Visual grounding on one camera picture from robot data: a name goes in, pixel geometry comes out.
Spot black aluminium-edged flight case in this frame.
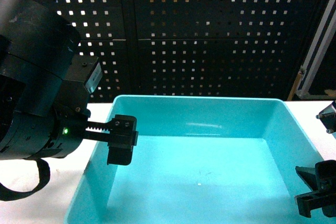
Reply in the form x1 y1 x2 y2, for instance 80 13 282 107
287 0 335 101

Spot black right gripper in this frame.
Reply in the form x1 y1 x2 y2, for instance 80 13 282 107
295 160 335 218

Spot light turquoise plastic bin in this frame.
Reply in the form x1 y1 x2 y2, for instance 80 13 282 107
65 95 335 223

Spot black perforated pegboard panel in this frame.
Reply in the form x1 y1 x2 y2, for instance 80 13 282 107
33 0 328 103

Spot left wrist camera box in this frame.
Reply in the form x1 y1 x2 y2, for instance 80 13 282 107
62 54 102 94

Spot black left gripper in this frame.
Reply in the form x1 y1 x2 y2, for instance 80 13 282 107
1 80 139 166

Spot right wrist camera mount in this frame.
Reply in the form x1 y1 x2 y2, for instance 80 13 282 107
316 100 335 134

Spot black cable loop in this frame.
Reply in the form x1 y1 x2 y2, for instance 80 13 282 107
0 157 51 201

